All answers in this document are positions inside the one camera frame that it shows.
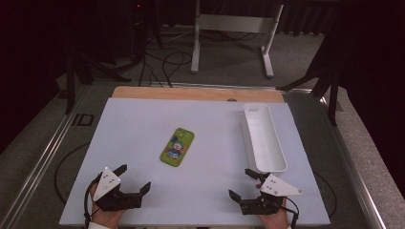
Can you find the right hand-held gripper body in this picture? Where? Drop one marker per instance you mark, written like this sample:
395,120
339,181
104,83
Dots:
277,187

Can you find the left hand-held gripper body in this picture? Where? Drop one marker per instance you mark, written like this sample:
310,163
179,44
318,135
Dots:
106,186

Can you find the white oblong plastic bin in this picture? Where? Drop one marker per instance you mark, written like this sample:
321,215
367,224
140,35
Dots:
264,140

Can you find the person's left hand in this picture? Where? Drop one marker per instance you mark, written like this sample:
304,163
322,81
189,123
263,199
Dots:
105,218

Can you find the person's right hand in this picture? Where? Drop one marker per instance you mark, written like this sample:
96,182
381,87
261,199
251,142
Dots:
275,220

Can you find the black stand legs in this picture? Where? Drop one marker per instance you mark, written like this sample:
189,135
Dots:
69,82
332,101

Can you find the dark computer tower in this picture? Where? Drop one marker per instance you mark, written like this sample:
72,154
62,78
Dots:
138,28

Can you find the dark curtain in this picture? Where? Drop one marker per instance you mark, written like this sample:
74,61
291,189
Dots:
375,79

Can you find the aluminium floor rail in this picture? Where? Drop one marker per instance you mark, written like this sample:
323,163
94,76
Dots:
223,85
353,168
41,159

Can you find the white metal stand frame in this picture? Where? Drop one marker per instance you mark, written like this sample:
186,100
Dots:
235,24

